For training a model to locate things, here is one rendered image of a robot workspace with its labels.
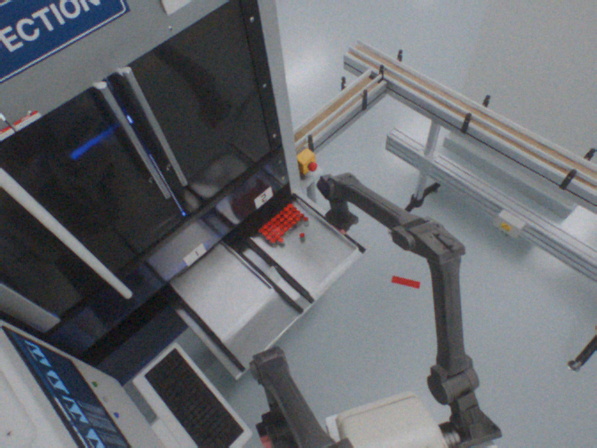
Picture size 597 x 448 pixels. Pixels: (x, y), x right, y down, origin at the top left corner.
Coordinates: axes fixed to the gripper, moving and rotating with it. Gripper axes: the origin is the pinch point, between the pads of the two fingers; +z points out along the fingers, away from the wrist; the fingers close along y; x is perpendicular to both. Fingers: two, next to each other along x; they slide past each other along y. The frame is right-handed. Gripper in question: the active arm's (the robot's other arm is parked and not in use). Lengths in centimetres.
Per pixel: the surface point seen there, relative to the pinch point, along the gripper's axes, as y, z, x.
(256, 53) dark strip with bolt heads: 28, -58, -4
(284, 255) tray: 20.5, 16.8, 15.8
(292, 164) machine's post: 35.9, -3.9, -9.0
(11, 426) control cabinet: -11, -51, 92
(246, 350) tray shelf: 3, 19, 51
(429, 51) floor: 123, 95, -211
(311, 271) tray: 8.1, 18.6, 13.4
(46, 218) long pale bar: 19, -61, 65
